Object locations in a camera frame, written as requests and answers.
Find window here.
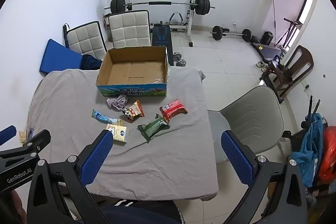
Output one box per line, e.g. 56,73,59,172
297,0,315,28

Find blue hanging garment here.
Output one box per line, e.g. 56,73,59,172
290,112,324,188

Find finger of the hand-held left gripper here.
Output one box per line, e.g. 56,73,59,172
0,125,17,146
22,130,51,159

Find dark blue garment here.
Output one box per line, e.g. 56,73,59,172
80,54,103,71

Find white padded chair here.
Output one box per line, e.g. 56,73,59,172
63,21,108,59
108,9,153,50

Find grey plastic chair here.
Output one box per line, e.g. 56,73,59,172
207,86,284,163

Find tan paper scrap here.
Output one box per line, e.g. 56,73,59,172
18,130,29,144

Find yellow white tissue pack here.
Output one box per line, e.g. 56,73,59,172
106,123,131,143

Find grey handle exerciser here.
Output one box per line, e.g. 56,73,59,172
170,12,185,26

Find black weight bench pad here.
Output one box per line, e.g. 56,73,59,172
152,22,175,66

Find black speaker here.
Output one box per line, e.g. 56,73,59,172
260,31,274,46

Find green packet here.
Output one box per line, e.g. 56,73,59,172
137,114,171,143

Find grey purple cloth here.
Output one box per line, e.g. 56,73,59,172
106,94,129,112

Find long barbell with black plates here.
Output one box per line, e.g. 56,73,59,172
104,0,216,16

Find red packet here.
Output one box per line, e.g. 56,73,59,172
159,99,188,123

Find orange panda snack packet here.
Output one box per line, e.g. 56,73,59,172
122,99,145,123

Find person's dark pants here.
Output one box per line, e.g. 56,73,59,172
101,199,184,224

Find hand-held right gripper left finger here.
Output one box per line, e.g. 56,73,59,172
26,130,114,224

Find light blue long packet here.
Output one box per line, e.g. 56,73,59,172
92,109,124,127

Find treadmill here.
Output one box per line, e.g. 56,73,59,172
249,40,289,62

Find dark wooden chair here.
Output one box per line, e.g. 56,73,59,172
260,45,315,99

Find blue foam mat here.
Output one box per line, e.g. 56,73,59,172
39,39,84,75

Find orange bag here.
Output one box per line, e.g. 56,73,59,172
318,126,336,185

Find short barbell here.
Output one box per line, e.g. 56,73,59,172
209,25,253,43

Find grey table sheet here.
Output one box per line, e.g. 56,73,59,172
26,67,219,201

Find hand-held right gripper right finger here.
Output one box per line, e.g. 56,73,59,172
221,130,308,224

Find person's left forearm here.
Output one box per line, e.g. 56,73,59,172
0,189,25,224

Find black metal stand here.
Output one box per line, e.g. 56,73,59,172
301,95,328,135

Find printed cardboard box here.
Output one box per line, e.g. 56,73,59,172
96,46,168,97

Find black exercise machine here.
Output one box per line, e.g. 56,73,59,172
272,0,302,49

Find white barbell rack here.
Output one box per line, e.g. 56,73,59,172
126,0,200,47

